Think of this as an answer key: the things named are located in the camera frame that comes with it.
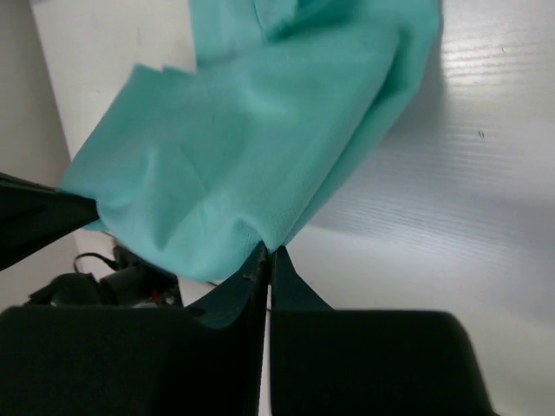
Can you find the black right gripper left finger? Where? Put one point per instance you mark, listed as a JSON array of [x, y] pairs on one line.
[[202, 359]]

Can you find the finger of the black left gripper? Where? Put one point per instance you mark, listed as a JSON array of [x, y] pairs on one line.
[[34, 216]]

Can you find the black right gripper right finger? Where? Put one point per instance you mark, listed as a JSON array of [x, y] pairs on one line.
[[326, 361]]

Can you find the teal t shirt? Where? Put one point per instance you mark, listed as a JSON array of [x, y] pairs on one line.
[[191, 171]]

